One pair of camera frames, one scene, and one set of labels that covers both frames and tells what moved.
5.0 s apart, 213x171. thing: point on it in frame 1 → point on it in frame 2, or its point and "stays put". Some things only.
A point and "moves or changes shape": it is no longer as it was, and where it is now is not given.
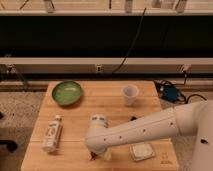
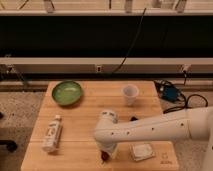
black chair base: [7, 144] stays put
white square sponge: [142, 151] stays put
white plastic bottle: [52, 138] stays put
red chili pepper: [93, 155] moves or changes shape
